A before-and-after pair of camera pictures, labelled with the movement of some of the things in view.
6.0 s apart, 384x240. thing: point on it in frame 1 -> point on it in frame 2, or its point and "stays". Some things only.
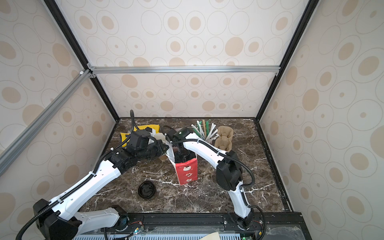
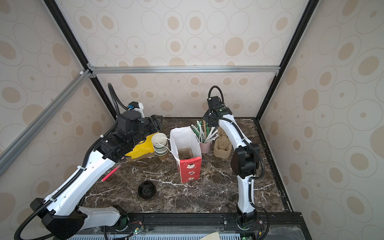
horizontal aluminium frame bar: (185, 68) stays
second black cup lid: (146, 189) stays
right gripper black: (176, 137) -> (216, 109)
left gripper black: (162, 149) -> (155, 122)
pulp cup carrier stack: (223, 142) stays
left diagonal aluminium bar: (42, 115) stays
